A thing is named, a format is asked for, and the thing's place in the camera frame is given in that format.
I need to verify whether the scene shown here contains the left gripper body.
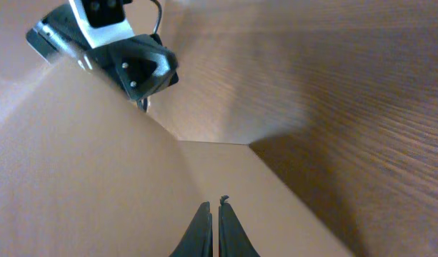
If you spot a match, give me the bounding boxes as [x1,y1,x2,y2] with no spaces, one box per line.
[26,3,179,101]

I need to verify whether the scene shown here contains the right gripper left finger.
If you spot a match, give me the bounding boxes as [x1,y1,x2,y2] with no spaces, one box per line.
[169,201,212,257]

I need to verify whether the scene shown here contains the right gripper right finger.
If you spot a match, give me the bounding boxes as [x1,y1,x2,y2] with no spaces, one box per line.
[219,195,259,257]

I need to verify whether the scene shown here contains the brown cardboard box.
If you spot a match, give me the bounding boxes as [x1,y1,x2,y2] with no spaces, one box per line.
[0,1,351,256]

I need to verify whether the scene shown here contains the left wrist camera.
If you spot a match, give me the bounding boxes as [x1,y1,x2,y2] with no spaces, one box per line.
[69,0,134,49]

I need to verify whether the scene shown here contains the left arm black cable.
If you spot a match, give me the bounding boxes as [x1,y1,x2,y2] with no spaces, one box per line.
[149,0,164,36]

